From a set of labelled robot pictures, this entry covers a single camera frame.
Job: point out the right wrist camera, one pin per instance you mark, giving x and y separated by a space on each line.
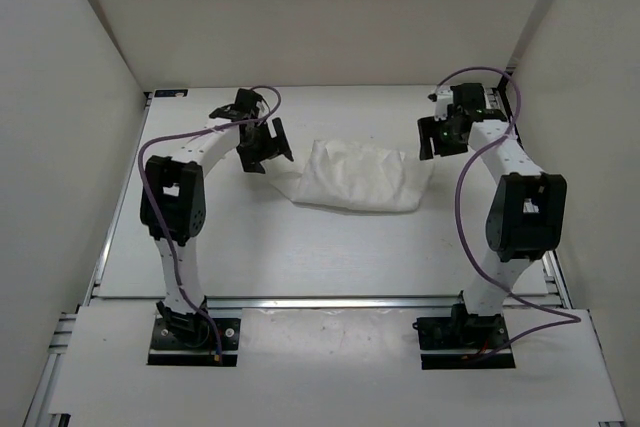
442 97

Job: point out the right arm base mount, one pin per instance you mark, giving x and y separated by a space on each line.
463 341

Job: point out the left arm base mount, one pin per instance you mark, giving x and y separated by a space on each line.
187 349

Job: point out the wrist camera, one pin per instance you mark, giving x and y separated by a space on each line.
261 105
442 97

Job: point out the white pleated skirt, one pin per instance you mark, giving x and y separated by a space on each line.
351 176

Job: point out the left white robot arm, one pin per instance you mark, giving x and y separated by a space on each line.
173 169

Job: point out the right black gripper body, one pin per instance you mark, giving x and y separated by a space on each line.
451 144

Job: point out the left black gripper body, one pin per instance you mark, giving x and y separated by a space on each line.
259 137

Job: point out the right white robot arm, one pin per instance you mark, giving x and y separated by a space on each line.
525 217

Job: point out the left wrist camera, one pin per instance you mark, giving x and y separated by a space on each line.
261 105

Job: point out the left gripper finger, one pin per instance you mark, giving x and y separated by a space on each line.
279 143
251 159

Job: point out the aluminium frame rail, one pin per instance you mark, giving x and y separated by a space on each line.
220 303

